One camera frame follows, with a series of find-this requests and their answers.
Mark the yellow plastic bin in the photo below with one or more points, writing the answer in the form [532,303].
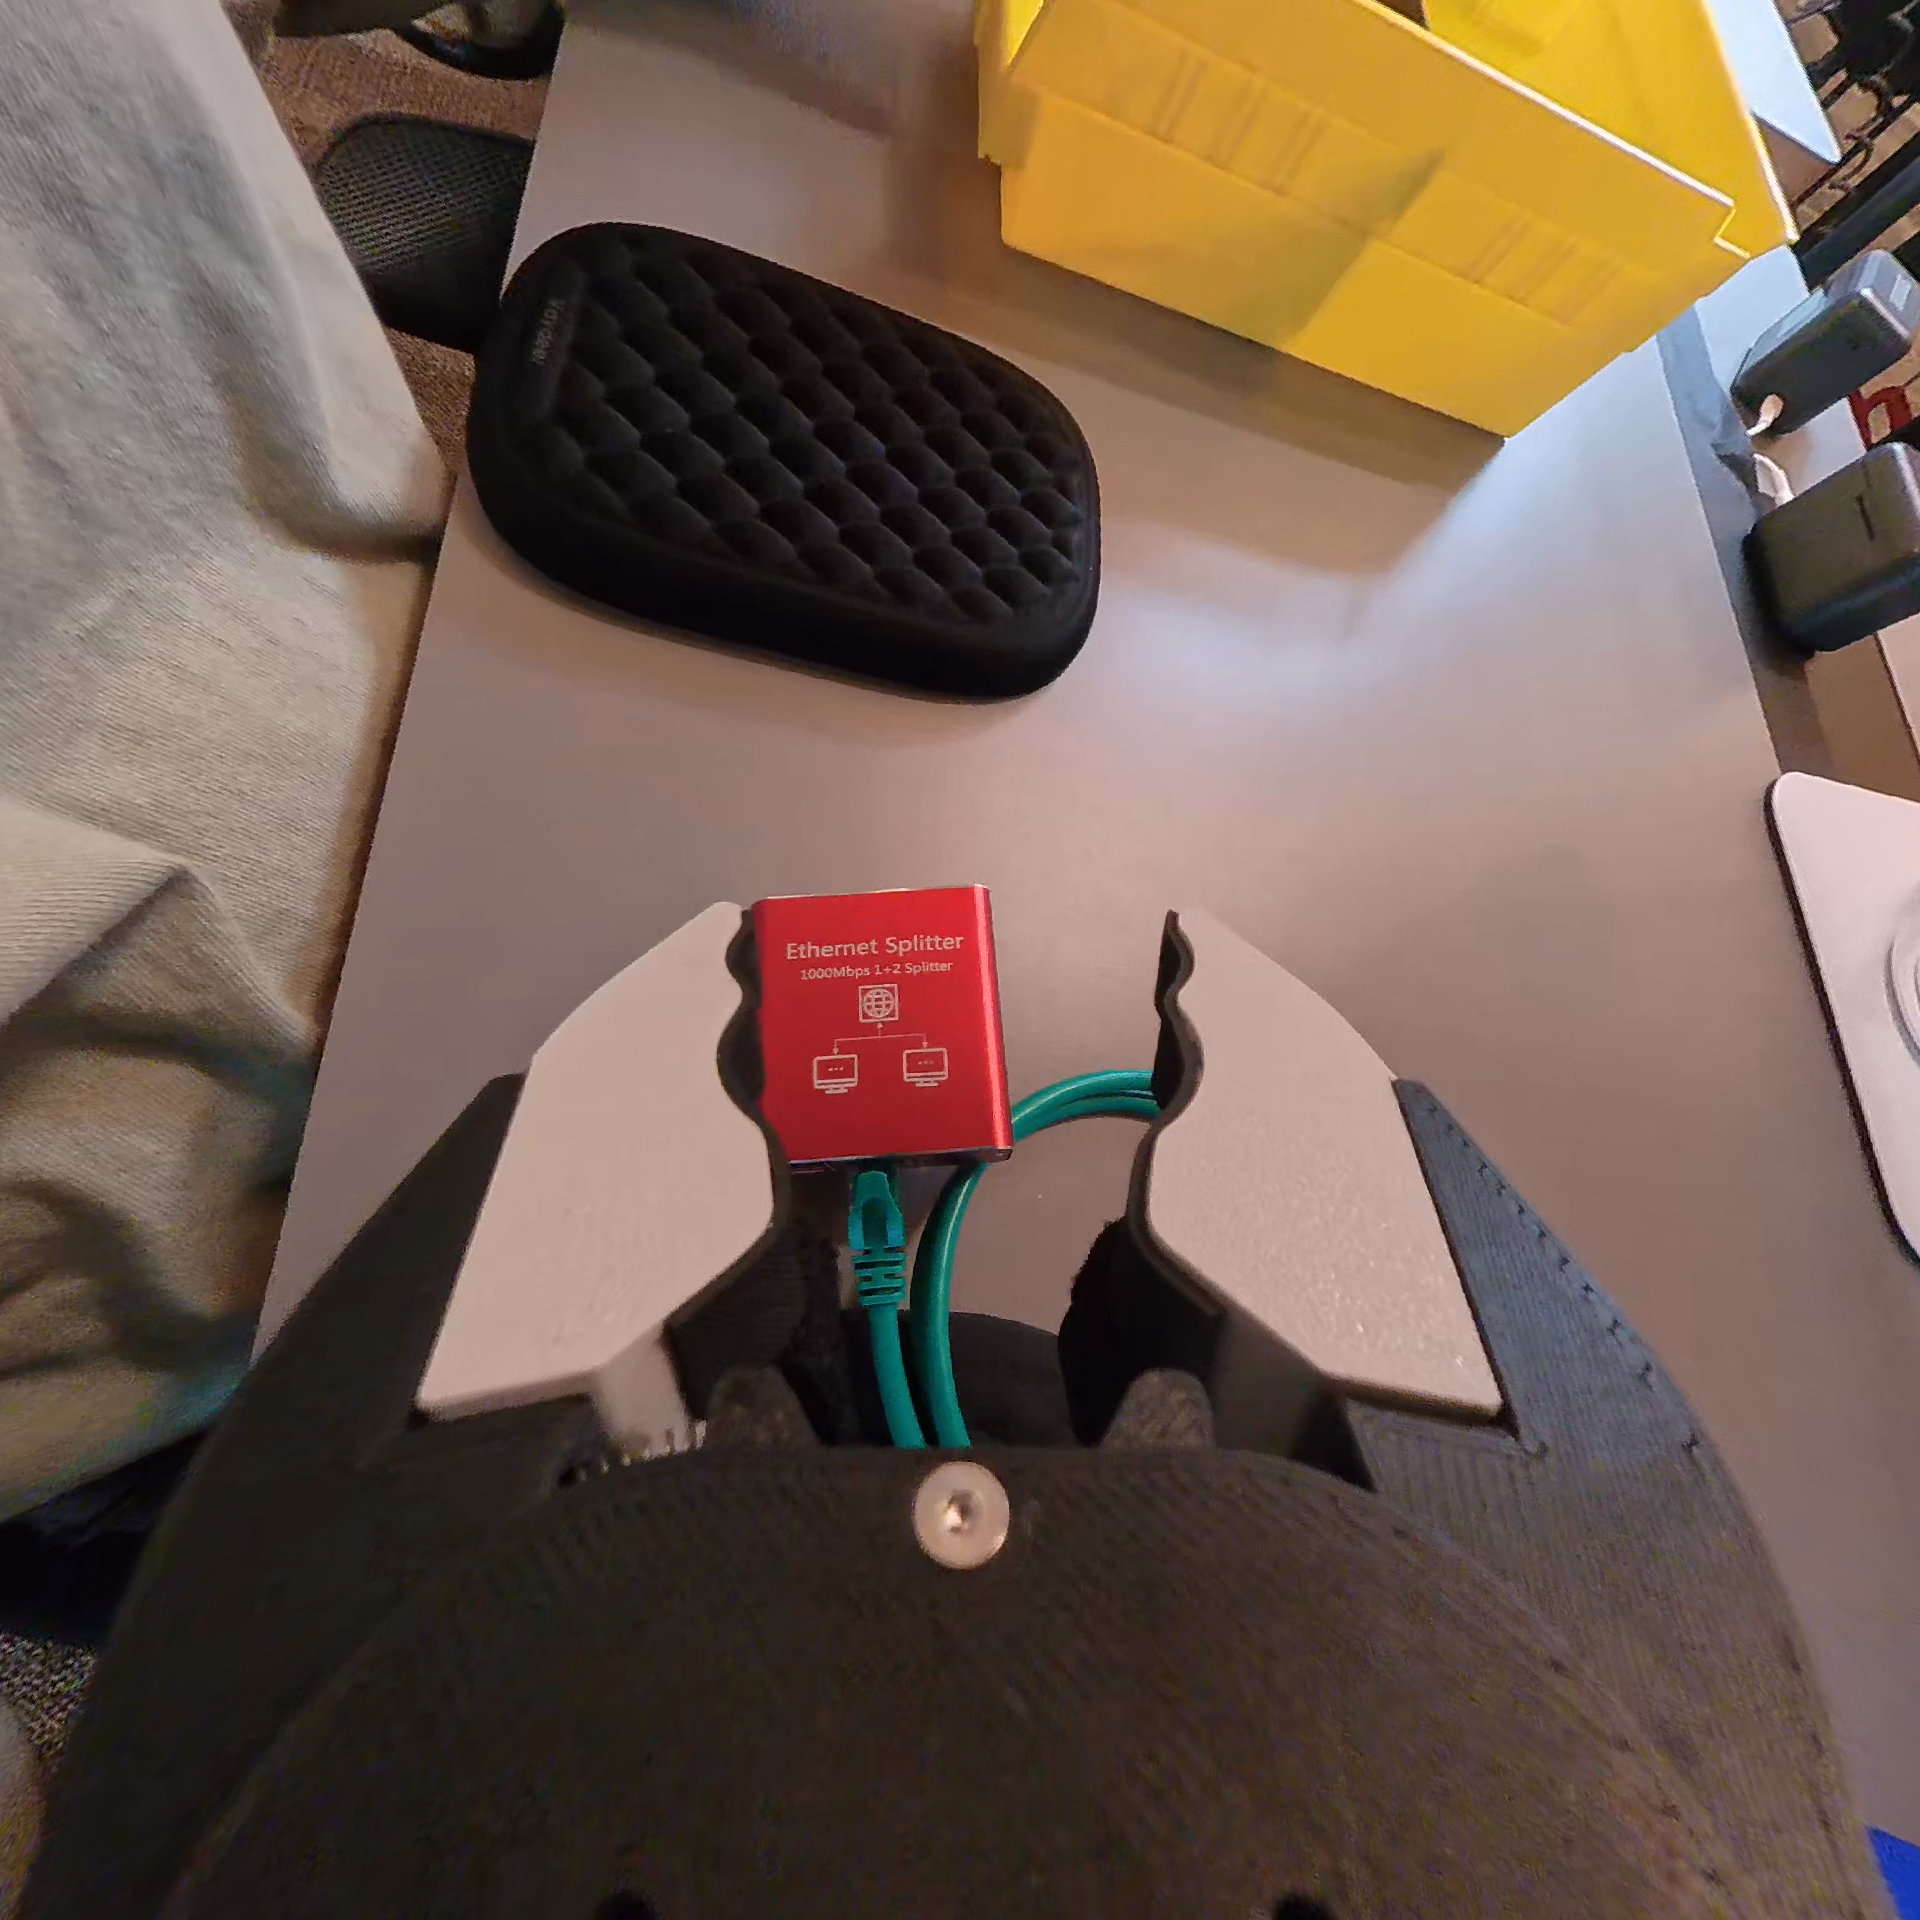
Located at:
[1350,255]

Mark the red bag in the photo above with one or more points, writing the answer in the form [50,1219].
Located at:
[1894,416]

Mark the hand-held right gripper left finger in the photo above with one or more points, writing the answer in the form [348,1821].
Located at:
[600,1231]

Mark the black power adapter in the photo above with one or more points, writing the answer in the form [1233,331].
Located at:
[1838,547]

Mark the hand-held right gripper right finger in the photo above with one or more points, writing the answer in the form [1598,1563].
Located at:
[1320,1231]

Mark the red ethernet splitter box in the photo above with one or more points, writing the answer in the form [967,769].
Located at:
[886,1095]

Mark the blue plastic bin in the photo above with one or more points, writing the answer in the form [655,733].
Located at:
[1896,1878]

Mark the black quilted wrist rest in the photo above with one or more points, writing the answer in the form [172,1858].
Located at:
[781,464]

